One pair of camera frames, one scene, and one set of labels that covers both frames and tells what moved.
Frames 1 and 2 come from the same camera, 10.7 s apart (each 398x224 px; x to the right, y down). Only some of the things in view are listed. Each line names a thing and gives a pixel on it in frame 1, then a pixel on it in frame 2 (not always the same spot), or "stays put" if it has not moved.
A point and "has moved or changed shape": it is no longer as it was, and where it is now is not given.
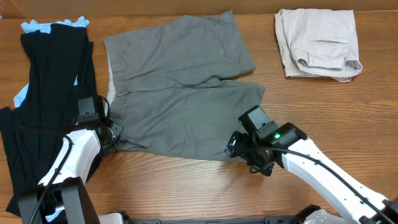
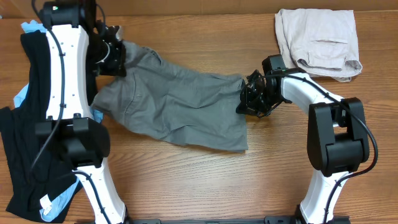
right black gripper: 244,141 -> 247,106
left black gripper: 117,129 -> 117,68
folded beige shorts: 318,43 stays put
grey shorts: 165,89 has moved or changed shape
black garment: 60,66 stays put
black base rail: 126,218 stays put
